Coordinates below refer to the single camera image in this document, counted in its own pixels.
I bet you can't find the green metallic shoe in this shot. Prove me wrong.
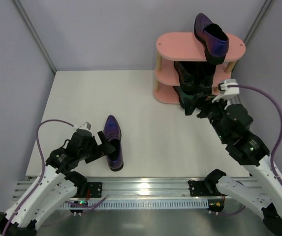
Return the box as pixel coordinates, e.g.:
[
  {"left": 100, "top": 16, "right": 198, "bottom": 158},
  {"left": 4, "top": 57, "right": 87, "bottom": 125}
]
[{"left": 173, "top": 86, "right": 195, "bottom": 110}]

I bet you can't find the purple shoe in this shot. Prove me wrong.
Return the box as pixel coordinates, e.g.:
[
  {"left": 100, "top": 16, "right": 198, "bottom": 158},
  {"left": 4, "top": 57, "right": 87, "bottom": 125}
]
[
  {"left": 103, "top": 115, "right": 124, "bottom": 172},
  {"left": 194, "top": 13, "right": 229, "bottom": 65}
]

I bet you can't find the black glossy shoe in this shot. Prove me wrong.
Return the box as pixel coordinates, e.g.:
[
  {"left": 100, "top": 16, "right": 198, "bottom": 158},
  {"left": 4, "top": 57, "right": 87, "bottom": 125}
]
[
  {"left": 173, "top": 61, "right": 197, "bottom": 95},
  {"left": 196, "top": 62, "right": 216, "bottom": 94}
]

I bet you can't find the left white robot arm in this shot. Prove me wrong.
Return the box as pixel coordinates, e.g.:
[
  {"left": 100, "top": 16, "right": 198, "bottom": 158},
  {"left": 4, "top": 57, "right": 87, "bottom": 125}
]
[{"left": 0, "top": 129, "right": 115, "bottom": 236}]

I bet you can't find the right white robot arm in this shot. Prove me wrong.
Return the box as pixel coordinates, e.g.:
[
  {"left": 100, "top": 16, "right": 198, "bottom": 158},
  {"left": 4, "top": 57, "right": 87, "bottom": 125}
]
[{"left": 183, "top": 94, "right": 282, "bottom": 236}]

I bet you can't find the pink three-tier shoe shelf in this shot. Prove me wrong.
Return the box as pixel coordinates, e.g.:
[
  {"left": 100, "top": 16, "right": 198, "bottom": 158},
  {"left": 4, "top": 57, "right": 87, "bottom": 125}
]
[{"left": 153, "top": 32, "right": 246, "bottom": 104}]

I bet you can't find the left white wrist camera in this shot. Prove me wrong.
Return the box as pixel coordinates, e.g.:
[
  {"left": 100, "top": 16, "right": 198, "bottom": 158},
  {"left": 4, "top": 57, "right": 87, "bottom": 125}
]
[{"left": 74, "top": 122, "right": 91, "bottom": 131}]

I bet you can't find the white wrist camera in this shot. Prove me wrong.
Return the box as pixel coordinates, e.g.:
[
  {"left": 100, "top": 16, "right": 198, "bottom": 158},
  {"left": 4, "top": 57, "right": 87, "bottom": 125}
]
[
  {"left": 74, "top": 122, "right": 91, "bottom": 131},
  {"left": 212, "top": 79, "right": 240, "bottom": 103}
]

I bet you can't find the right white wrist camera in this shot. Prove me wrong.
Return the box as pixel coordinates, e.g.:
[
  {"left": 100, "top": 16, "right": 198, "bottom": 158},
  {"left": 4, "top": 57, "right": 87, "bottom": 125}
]
[{"left": 212, "top": 79, "right": 240, "bottom": 103}]

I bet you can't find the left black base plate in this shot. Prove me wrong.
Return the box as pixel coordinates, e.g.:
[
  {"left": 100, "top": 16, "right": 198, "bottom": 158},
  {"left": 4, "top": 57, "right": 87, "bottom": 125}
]
[{"left": 75, "top": 182, "right": 103, "bottom": 198}]

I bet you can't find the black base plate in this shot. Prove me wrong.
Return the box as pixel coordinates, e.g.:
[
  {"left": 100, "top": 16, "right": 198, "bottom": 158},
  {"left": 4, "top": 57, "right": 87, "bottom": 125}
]
[
  {"left": 188, "top": 179, "right": 215, "bottom": 197},
  {"left": 75, "top": 182, "right": 103, "bottom": 198}
]

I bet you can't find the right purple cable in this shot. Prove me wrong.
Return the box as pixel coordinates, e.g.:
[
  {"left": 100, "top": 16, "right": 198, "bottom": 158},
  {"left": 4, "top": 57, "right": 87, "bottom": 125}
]
[{"left": 208, "top": 84, "right": 282, "bottom": 216}]

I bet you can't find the purple cable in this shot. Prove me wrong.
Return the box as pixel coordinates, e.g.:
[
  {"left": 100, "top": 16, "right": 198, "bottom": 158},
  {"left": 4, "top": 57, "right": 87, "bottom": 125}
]
[
  {"left": 208, "top": 84, "right": 282, "bottom": 216},
  {"left": 1, "top": 119, "right": 109, "bottom": 236}
]

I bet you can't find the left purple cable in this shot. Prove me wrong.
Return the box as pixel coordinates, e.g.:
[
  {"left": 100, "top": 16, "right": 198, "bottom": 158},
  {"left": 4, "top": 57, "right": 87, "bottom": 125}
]
[{"left": 1, "top": 119, "right": 109, "bottom": 236}]

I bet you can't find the slotted grey cable duct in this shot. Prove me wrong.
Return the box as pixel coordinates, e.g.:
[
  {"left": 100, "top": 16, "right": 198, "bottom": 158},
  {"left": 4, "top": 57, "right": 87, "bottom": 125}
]
[{"left": 57, "top": 199, "right": 209, "bottom": 210}]

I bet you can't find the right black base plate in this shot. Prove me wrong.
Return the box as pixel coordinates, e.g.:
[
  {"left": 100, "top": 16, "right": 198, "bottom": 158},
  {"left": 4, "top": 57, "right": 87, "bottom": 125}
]
[{"left": 188, "top": 179, "right": 215, "bottom": 197}]

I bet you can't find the aluminium mounting rail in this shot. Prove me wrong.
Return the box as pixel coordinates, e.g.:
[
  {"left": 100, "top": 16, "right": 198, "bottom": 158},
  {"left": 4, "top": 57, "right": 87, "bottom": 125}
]
[{"left": 12, "top": 177, "right": 282, "bottom": 200}]

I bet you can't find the right aluminium frame post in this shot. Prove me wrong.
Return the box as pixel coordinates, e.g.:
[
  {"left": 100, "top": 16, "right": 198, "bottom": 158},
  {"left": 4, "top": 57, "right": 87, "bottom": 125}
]
[{"left": 244, "top": 0, "right": 275, "bottom": 47}]

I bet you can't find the aluminium frame post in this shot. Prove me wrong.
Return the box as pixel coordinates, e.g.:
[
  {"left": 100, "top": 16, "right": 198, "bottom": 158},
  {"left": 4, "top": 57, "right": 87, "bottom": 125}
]
[
  {"left": 11, "top": 0, "right": 57, "bottom": 75},
  {"left": 244, "top": 0, "right": 275, "bottom": 47}
]

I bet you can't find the left aluminium frame post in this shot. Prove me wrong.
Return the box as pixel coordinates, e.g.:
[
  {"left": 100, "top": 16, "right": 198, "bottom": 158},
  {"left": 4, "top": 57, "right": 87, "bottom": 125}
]
[{"left": 11, "top": 0, "right": 57, "bottom": 75}]

